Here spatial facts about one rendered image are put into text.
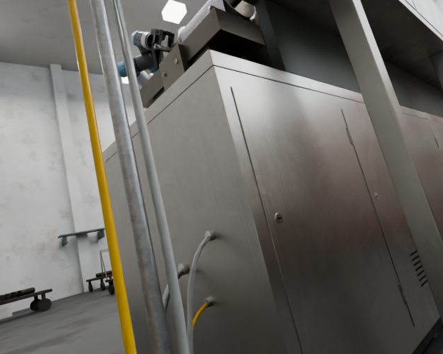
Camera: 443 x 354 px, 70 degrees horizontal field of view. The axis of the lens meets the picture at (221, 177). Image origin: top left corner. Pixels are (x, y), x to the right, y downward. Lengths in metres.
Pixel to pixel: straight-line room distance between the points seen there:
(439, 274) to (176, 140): 0.68
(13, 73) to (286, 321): 11.27
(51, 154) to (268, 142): 9.99
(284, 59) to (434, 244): 0.59
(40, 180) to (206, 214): 9.64
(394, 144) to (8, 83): 11.01
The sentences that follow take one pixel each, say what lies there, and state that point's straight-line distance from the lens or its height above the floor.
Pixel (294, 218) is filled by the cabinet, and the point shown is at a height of 0.51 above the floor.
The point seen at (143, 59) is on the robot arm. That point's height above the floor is 1.43.
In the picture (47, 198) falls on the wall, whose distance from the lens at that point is 10.14.
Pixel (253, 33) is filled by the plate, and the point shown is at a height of 0.99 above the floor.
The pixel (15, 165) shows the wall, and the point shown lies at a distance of 10.33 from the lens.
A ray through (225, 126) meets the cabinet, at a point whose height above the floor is 0.72.
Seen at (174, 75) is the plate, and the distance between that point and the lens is 0.88.
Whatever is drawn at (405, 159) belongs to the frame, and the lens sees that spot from 0.87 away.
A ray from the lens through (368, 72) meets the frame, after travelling 0.93.
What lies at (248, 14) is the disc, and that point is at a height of 1.19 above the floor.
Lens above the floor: 0.51
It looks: 11 degrees up
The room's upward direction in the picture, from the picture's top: 14 degrees counter-clockwise
